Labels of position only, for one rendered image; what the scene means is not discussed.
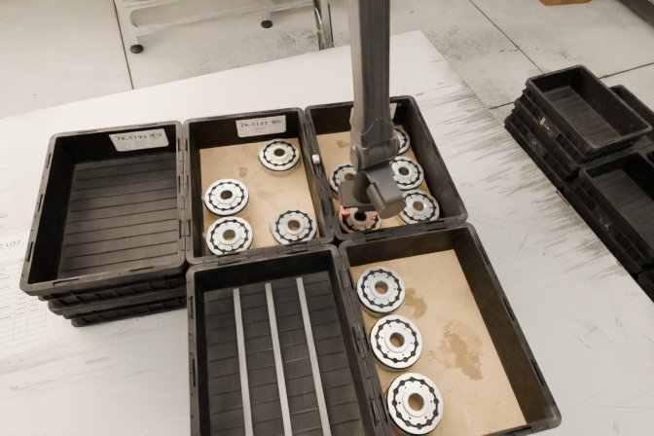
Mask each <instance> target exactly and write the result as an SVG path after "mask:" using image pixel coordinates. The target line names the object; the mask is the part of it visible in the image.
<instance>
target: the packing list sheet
mask: <svg viewBox="0 0 654 436"><path fill-rule="evenodd" d="M29 234H30V231H29V232H25V233H20V234H16V235H12V236H4V237H0V359H3V358H5V357H8V356H11V355H14V354H17V353H19V352H22V351H25V350H28V349H30V348H33V347H35V346H38V345H42V344H45V343H48V342H50V341H53V340H56V339H59V338H61V337H63V326H62V316H58V315H55V314H54V313H52V312H51V311H50V310H49V309H48V301H46V302H41V301H39V300H38V297H37V296H36V297H31V296H28V295H27V294H25V293H24V292H23V291H21V290H20V289H19V281H20V276H21V271H22V266H23V261H24V257H25V252H26V247H27V242H28V238H29Z"/></svg>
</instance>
